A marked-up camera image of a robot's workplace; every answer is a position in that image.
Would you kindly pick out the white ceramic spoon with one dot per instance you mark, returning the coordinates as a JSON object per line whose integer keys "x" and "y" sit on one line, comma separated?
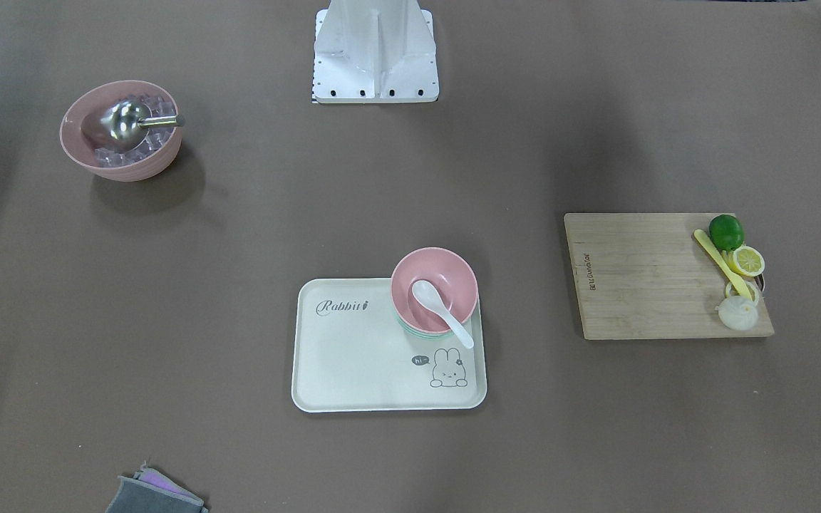
{"x": 426, "y": 294}

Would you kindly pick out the small pink bowl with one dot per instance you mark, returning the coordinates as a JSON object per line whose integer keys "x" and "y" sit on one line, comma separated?
{"x": 448, "y": 274}

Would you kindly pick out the large pink ice bowl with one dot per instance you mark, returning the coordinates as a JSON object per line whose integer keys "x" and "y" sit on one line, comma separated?
{"x": 148, "y": 159}

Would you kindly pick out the stacked green bowls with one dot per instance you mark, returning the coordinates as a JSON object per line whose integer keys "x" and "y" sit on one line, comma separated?
{"x": 422, "y": 334}

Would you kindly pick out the white rabbit tray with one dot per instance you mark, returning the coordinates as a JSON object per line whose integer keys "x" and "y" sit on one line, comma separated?
{"x": 352, "y": 353}

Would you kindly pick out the wooden cutting board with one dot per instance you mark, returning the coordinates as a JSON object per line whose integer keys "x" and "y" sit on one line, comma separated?
{"x": 644, "y": 276}

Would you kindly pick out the yellow plastic knife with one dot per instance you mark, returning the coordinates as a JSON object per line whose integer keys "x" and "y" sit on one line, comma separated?
{"x": 739, "y": 285}

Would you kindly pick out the green lime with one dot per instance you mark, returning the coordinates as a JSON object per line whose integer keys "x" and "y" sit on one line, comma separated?
{"x": 726, "y": 232}

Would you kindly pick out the metal ice scoop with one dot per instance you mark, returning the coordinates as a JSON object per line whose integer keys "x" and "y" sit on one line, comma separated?
{"x": 124, "y": 125}

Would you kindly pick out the lemon slice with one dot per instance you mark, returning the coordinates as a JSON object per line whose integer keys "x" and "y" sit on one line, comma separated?
{"x": 745, "y": 261}
{"x": 753, "y": 289}

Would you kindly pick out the white toy bun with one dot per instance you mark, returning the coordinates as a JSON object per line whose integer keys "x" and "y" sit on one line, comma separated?
{"x": 738, "y": 313}

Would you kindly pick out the grey folded cloth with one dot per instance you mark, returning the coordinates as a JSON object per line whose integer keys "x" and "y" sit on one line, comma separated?
{"x": 149, "y": 490}

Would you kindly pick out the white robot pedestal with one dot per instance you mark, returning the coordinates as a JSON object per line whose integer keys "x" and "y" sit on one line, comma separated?
{"x": 370, "y": 52}

